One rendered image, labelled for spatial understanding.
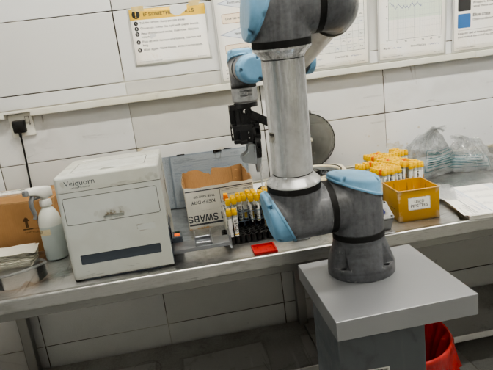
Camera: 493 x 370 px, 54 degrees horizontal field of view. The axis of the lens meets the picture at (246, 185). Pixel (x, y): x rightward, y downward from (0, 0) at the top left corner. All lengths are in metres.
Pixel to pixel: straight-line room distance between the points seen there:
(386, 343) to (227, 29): 1.29
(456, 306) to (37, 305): 1.04
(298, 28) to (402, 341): 0.70
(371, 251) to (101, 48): 1.30
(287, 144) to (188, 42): 1.05
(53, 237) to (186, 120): 0.69
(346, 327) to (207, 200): 0.84
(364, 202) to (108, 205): 0.69
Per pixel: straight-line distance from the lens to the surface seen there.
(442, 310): 1.03
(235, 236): 1.48
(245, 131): 1.42
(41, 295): 1.43
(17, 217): 1.78
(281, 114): 0.95
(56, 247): 1.65
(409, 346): 1.17
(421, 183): 1.68
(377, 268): 1.09
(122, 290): 1.39
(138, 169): 1.33
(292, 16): 0.92
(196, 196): 1.64
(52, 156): 2.02
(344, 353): 1.12
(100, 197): 1.35
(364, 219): 1.05
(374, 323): 0.98
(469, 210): 1.62
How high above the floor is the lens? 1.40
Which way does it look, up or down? 14 degrees down
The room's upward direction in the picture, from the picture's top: 7 degrees counter-clockwise
